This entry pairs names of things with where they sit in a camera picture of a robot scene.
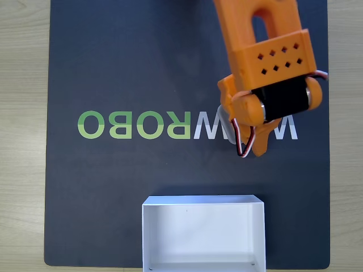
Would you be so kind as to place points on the white open cardboard box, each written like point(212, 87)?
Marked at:
point(198, 235)

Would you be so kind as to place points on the dark mat with WOWROBO print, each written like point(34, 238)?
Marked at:
point(113, 71)

